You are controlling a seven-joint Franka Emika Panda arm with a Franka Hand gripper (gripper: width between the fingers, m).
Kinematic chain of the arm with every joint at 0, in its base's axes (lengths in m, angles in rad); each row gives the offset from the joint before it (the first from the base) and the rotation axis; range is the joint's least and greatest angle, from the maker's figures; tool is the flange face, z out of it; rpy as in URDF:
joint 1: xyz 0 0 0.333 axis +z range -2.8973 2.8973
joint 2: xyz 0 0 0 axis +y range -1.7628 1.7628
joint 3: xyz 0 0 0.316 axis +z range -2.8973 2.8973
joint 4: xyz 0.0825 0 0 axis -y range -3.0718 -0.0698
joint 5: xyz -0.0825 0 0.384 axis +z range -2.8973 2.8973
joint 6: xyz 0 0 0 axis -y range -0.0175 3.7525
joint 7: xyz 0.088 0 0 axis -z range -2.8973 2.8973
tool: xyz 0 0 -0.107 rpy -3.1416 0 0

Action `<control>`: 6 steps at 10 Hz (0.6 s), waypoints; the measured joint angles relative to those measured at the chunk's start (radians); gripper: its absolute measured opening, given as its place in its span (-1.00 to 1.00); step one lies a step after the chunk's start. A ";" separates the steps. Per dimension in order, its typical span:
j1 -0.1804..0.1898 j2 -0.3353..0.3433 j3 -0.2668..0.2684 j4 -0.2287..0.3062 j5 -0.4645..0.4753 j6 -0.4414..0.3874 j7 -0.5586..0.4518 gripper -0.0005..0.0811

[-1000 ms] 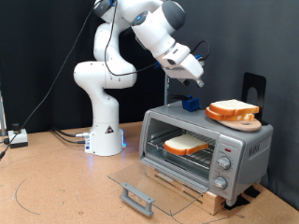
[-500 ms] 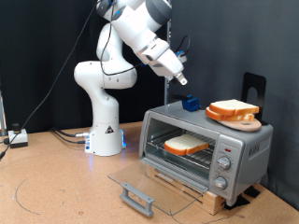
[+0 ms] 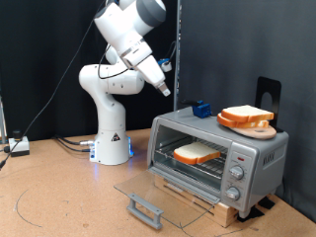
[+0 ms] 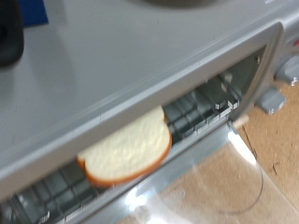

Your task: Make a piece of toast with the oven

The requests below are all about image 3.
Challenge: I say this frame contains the spatula with blue grip block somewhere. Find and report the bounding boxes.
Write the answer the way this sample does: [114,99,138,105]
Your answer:
[180,99,212,119]

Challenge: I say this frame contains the black metal bookend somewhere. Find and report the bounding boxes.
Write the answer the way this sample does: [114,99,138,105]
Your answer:
[256,76,285,133]

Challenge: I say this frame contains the metal pole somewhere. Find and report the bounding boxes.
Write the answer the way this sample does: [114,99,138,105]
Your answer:
[173,0,184,112]

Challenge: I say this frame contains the round wooden board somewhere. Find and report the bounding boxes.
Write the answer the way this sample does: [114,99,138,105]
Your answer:
[226,124,277,140]

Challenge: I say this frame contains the emergency stop button box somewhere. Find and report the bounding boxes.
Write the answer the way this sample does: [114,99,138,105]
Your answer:
[8,129,31,157]

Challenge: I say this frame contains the grey backdrop curtain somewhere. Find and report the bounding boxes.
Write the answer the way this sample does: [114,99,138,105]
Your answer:
[179,0,316,223]

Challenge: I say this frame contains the silver oven knob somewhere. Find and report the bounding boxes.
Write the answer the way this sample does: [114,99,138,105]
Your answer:
[224,186,241,201]
[229,164,245,181]

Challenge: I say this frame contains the black backdrop curtain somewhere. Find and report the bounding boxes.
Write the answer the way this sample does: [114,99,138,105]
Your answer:
[0,0,181,142]

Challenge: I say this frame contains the white bread slice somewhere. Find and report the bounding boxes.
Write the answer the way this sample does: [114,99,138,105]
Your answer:
[216,113,271,129]
[173,141,221,166]
[220,104,275,123]

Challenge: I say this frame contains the black hanging cable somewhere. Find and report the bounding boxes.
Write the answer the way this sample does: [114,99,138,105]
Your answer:
[0,0,107,170]

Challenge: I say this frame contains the wooden block under oven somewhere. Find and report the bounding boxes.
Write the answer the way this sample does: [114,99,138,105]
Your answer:
[154,174,240,228]

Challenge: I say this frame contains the metal frame leg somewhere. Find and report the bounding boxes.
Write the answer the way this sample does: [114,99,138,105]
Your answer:
[0,95,7,145]

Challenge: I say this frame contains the wire oven rack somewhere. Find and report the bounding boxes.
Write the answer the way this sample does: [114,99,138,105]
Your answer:
[154,135,229,181]

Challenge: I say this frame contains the wrist camera on blue mount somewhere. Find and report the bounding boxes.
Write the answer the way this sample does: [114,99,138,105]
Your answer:
[157,57,174,73]

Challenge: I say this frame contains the black wedge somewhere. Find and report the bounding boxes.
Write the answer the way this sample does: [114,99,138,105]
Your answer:
[236,204,266,223]

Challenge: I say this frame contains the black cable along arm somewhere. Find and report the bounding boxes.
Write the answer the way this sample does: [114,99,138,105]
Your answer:
[97,39,178,80]

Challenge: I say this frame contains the black base cable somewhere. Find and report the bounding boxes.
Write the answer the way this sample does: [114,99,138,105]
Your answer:
[52,133,97,147]
[56,137,93,153]

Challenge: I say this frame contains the glass oven door with handle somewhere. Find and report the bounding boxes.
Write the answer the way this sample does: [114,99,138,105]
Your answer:
[114,165,221,230]

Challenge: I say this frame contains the silver toaster oven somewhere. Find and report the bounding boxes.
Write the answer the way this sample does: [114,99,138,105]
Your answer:
[146,106,290,219]

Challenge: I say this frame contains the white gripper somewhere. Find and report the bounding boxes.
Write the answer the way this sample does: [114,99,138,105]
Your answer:
[135,54,172,98]

